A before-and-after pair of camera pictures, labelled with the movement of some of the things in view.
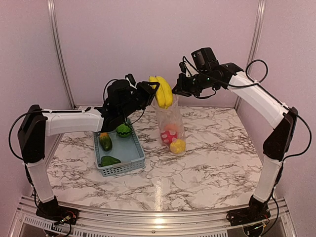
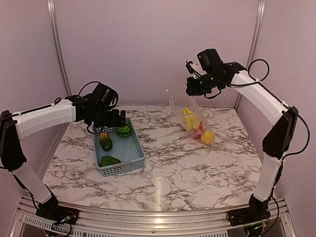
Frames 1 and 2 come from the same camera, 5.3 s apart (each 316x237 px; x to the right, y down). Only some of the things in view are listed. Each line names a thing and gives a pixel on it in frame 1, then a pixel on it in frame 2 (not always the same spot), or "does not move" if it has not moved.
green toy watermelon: x=123 y=130 does not move
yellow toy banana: x=163 y=94 -> x=191 y=120
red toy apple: x=168 y=136 -> x=197 y=135
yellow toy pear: x=178 y=147 -> x=208 y=138
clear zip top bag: x=172 y=127 -> x=188 y=112
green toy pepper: x=107 y=160 does not move
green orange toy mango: x=105 y=141 does not move
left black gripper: x=149 y=92 -> x=114 y=122
